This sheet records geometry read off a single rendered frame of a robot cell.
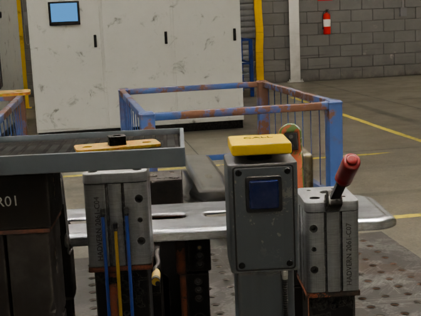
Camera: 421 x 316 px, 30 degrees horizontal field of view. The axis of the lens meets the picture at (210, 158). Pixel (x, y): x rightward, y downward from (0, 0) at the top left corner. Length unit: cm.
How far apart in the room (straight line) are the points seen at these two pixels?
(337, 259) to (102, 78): 812
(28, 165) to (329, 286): 42
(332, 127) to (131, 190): 223
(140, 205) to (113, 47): 810
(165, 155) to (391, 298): 102
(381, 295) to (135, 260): 84
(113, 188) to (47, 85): 811
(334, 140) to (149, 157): 243
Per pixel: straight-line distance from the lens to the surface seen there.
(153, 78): 907
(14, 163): 75
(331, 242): 97
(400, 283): 178
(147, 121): 296
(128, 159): 73
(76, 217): 119
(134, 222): 94
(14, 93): 79
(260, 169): 78
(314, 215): 96
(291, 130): 129
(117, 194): 94
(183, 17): 909
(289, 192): 78
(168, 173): 133
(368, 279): 179
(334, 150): 314
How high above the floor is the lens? 128
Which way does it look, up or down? 10 degrees down
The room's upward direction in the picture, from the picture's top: 2 degrees counter-clockwise
